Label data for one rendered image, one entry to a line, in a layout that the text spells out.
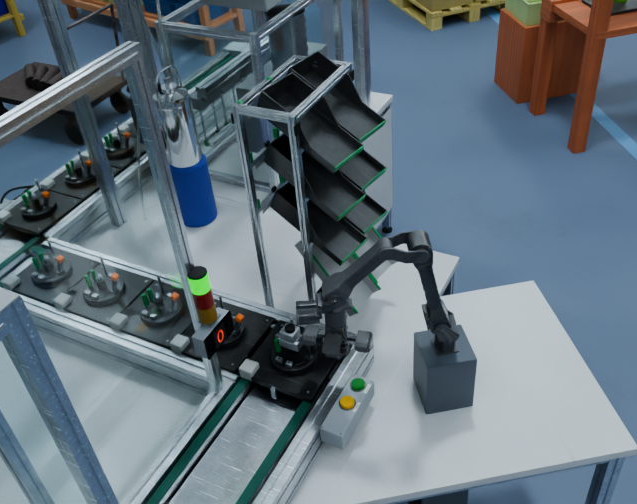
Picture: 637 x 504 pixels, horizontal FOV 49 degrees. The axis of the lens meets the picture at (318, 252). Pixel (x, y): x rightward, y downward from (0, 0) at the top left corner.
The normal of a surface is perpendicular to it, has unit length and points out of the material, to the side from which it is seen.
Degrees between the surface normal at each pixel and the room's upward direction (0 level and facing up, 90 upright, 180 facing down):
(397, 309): 0
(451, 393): 90
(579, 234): 0
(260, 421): 0
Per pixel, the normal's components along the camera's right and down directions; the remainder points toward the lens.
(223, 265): -0.08, -0.77
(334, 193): 0.26, -0.56
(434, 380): 0.16, 0.61
